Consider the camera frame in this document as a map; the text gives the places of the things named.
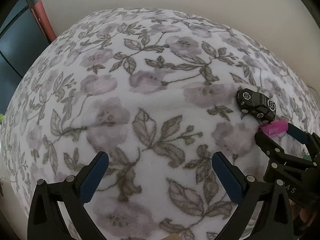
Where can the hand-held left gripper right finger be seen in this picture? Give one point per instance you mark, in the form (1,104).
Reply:
(226,177)

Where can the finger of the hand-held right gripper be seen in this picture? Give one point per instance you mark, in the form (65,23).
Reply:
(268,146)
(297,132)

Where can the person's right hand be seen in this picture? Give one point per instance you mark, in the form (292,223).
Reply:
(306,216)

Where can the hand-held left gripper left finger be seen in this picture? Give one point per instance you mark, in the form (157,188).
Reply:
(95,177)

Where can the floral blanket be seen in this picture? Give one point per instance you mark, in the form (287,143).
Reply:
(150,105)

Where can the dark wardrobe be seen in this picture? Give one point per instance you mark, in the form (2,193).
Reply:
(12,50)

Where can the black toy car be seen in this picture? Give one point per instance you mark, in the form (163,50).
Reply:
(257,105)

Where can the purple lighter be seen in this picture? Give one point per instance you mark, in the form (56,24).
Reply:
(275,128)

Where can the pink rolled mat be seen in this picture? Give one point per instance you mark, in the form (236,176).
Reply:
(43,17)

